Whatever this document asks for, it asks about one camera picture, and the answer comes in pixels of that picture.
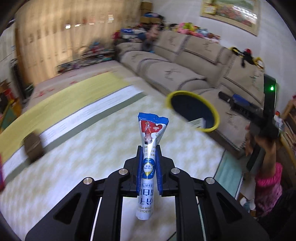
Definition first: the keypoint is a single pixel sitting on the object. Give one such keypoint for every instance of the white floral floor mat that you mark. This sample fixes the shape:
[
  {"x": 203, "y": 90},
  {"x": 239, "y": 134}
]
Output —
[{"x": 51, "y": 86}]

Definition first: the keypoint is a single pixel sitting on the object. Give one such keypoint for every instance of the framed floral painting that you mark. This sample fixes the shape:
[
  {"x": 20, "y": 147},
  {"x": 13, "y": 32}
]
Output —
[{"x": 242, "y": 14}]

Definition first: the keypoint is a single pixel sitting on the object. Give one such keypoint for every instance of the beige sectional sofa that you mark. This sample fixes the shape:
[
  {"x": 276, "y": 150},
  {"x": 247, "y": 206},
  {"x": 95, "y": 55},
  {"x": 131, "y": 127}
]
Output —
[{"x": 182, "y": 62}]

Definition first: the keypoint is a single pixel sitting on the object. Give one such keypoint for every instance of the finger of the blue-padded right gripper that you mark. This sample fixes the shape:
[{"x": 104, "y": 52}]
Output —
[{"x": 240, "y": 101}]

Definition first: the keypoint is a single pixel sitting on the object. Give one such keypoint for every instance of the cream zigzag tablecloth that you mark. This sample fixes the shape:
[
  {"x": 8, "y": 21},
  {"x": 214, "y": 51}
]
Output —
[{"x": 96, "y": 152}]

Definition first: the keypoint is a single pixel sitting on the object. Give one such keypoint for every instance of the row of books on floor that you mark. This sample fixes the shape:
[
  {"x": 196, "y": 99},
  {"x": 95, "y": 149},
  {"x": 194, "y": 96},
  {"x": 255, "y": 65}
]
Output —
[{"x": 95, "y": 53}]

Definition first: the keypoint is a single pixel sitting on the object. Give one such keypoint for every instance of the blue white milk powder sachet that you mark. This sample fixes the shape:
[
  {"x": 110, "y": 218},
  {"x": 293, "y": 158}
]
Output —
[{"x": 152, "y": 128}]

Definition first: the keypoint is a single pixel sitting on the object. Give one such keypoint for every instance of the yellow-rimmed black trash bin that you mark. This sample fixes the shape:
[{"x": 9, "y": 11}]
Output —
[{"x": 191, "y": 106}]

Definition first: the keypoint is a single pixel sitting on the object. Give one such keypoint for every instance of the beige patterned curtain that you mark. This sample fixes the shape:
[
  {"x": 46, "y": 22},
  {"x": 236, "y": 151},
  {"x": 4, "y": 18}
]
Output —
[{"x": 50, "y": 33}]

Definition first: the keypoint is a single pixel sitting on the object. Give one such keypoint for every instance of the yellow-green table runner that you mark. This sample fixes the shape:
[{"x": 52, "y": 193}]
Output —
[{"x": 57, "y": 107}]

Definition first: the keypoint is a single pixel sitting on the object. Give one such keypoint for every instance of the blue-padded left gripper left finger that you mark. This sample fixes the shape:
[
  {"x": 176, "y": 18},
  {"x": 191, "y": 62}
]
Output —
[{"x": 92, "y": 209}]

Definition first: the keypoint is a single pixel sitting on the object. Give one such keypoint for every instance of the red blue snack packet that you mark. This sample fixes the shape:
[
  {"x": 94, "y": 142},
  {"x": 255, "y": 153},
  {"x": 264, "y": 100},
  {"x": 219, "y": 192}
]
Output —
[{"x": 2, "y": 182}]

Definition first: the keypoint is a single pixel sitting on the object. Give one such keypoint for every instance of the small paper box in bin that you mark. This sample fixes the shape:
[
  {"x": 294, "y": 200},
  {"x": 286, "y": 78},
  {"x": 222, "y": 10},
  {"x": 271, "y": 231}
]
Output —
[{"x": 198, "y": 123}]

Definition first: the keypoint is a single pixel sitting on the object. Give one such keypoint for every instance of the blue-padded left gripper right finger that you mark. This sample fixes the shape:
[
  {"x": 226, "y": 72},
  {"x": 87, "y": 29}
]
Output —
[{"x": 204, "y": 209}]

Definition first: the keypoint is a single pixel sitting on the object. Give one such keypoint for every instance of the brown wooden box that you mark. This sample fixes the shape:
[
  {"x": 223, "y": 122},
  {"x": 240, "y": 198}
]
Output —
[{"x": 33, "y": 147}]

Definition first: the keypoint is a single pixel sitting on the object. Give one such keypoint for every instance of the pile of plush toys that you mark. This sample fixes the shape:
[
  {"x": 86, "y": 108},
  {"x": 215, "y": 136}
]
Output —
[{"x": 193, "y": 30}]

